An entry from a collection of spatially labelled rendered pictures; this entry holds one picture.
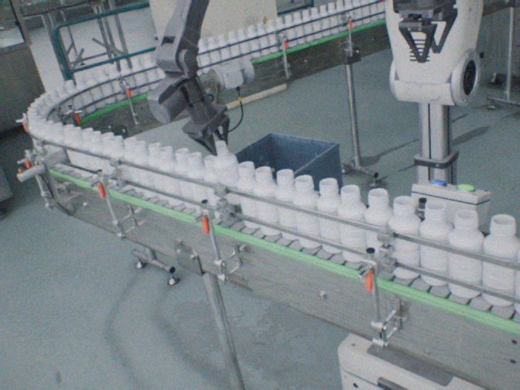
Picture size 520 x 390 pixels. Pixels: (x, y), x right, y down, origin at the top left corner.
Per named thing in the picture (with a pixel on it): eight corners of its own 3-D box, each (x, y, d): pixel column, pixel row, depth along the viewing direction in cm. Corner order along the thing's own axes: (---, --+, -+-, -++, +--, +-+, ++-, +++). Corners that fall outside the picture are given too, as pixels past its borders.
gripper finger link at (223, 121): (203, 156, 130) (186, 124, 125) (221, 138, 134) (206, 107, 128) (223, 160, 126) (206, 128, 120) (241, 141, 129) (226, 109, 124)
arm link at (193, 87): (200, 66, 116) (183, 66, 120) (179, 85, 113) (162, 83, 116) (212, 94, 120) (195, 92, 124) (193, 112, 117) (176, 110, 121)
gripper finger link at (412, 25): (450, 56, 101) (450, 4, 97) (432, 67, 97) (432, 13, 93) (417, 55, 106) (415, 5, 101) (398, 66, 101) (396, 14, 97)
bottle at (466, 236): (449, 278, 105) (449, 204, 97) (483, 281, 103) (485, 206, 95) (447, 298, 100) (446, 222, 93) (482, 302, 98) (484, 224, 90)
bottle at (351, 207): (375, 251, 117) (370, 184, 109) (363, 267, 113) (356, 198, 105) (350, 246, 120) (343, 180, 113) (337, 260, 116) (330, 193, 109)
